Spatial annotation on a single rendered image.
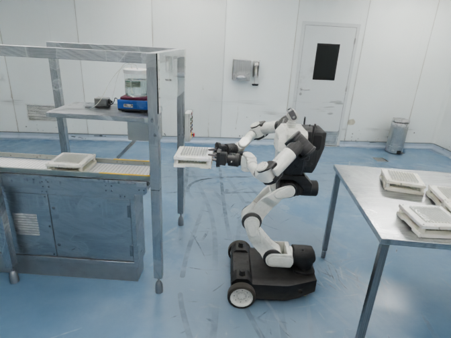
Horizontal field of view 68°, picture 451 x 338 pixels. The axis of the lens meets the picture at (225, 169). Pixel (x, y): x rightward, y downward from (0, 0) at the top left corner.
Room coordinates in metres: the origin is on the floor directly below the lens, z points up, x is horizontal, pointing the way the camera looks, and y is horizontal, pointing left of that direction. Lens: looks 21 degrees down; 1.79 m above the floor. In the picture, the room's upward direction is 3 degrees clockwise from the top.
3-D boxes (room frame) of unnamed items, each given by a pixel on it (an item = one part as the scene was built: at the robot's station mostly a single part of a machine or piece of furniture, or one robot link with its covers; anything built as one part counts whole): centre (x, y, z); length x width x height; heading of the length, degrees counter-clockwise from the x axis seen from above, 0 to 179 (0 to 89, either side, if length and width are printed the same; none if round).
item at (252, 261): (2.14, -0.40, 0.19); 0.64 x 0.52 x 0.33; 90
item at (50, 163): (2.17, 1.08, 0.95); 0.25 x 0.24 x 0.02; 179
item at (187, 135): (3.01, 0.36, 1.03); 0.17 x 0.06 x 0.26; 179
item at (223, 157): (2.07, 0.00, 1.05); 0.12 x 0.10 x 0.13; 82
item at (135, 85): (2.19, 0.60, 1.51); 0.15 x 0.15 x 0.19
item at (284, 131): (2.14, -0.48, 1.14); 0.34 x 0.30 x 0.36; 0
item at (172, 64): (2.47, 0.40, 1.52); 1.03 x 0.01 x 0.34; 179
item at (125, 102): (2.20, 0.60, 1.37); 0.21 x 0.20 x 0.09; 179
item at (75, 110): (2.15, 0.79, 1.31); 0.62 x 0.38 x 0.04; 89
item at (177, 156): (2.14, 0.22, 1.05); 0.25 x 0.24 x 0.02; 89
